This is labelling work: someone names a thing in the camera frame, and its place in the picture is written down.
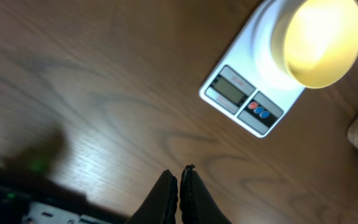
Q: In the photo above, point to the black mounting rail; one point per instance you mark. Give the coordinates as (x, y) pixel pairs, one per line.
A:
(20, 190)

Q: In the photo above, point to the pale yellow bowl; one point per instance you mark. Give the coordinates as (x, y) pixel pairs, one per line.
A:
(315, 42)

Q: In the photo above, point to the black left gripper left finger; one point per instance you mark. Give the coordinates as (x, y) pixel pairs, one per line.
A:
(160, 205)

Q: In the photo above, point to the white digital kitchen scale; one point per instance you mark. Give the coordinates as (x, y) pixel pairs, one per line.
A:
(246, 84)

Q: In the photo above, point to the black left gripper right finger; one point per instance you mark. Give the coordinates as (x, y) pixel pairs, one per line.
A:
(196, 203)

